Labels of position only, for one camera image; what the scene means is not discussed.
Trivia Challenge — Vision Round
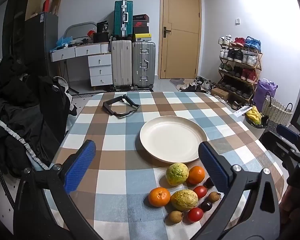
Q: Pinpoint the pile of dark clothes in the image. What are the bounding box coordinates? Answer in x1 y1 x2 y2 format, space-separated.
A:
0 57 77 178

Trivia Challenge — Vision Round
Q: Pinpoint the black refrigerator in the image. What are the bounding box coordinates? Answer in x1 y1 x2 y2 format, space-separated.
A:
24 12 59 77

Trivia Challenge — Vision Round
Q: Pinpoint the silver suitcase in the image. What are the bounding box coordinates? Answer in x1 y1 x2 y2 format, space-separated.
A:
132 41 156 89

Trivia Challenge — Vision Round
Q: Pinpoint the black pouch bag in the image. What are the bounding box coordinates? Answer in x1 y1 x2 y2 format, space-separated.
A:
97 21 109 33

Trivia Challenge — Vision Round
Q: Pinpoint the dimpled orange tangerine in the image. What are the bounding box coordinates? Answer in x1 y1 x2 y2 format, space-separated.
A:
148 187 171 207

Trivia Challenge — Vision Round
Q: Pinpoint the white bin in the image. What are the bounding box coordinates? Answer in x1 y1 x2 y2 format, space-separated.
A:
242 115 267 140

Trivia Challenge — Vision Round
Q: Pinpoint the black corrugated cable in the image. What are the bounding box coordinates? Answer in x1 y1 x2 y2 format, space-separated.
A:
0 155 15 208

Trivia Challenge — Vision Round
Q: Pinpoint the wooden shoe rack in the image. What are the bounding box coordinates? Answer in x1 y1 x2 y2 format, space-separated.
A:
217 42 263 108

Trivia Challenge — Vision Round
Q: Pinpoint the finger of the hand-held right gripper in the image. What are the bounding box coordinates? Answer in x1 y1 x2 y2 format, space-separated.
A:
276 124 300 155
261 131 300 173

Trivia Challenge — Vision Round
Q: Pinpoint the grey door mat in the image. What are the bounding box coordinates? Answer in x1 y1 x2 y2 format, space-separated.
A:
170 78 188 90

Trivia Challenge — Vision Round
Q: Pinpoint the shoe rack with shoes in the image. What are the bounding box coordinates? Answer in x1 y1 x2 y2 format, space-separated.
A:
218 34 262 105

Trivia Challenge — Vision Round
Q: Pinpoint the white desk with drawers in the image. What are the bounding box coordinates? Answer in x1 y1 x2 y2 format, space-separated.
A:
50 42 113 92

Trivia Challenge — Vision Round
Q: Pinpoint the small cardboard box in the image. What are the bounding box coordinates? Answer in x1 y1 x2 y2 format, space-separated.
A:
210 87 230 102

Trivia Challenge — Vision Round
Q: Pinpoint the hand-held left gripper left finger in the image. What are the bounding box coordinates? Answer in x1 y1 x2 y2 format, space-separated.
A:
14 139 103 240

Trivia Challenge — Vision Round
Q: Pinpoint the tall cardboard box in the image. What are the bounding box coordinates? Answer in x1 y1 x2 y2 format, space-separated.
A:
25 0 45 20

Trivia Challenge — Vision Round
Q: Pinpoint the red tomato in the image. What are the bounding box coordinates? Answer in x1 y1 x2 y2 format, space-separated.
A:
193 185 207 198
187 207 204 222

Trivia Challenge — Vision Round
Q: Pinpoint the black phone holder bracket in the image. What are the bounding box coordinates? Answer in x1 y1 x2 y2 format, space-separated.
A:
102 94 141 119

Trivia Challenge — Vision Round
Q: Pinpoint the white paper tag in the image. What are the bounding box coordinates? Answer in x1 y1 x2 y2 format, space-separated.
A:
234 106 250 117

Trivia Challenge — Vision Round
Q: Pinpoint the grey metal tube frame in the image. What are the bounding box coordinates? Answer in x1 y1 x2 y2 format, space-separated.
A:
64 21 98 39

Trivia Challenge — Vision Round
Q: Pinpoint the smooth orange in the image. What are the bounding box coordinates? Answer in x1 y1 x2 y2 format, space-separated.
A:
187 165 206 185

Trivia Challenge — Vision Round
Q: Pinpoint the purple bag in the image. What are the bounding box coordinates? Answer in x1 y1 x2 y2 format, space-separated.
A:
253 78 278 112

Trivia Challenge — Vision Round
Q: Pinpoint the beige suitcase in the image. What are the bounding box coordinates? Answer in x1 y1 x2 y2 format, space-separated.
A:
111 39 133 90

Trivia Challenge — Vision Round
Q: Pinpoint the woven basket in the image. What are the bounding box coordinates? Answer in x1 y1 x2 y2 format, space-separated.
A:
261 92 293 127

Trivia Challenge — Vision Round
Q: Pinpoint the cream round plate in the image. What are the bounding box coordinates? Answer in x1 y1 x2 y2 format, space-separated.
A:
139 116 207 163

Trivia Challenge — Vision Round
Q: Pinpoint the brown paper bag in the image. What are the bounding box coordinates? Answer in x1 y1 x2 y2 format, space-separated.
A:
50 0 62 15

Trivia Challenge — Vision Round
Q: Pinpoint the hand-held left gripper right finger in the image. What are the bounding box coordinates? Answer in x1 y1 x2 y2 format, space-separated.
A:
190 141 282 240

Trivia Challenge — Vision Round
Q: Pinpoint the yellow wrinkled guava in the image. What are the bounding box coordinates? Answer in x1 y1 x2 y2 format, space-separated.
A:
170 189 199 211

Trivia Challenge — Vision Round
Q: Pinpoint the blue plastic bag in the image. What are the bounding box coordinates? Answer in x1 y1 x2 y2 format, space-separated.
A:
55 36 74 48

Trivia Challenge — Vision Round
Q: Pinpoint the wooden door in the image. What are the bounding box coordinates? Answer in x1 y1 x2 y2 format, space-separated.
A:
160 0 202 80

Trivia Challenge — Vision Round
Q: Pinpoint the pile of dark sneakers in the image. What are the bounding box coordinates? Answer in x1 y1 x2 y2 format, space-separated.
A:
179 76 218 92

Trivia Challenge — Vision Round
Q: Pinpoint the brown longan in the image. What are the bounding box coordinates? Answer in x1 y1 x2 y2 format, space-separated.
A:
168 210 184 224
207 191 220 203

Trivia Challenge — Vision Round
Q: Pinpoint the yellow and black shoe box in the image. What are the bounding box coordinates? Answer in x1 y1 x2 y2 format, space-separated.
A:
134 33 152 42

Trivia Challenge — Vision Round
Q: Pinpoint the checkered tablecloth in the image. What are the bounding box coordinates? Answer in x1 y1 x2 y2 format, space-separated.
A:
44 91 285 240

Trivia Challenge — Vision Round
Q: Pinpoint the green yellow guava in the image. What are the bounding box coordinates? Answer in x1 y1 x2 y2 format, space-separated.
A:
166 163 189 186

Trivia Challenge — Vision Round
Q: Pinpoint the teal suitcase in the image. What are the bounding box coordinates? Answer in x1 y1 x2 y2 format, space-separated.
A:
114 0 134 37

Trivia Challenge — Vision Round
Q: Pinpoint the yellow plastic bag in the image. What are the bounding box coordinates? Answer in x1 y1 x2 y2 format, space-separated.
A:
245 106 263 126

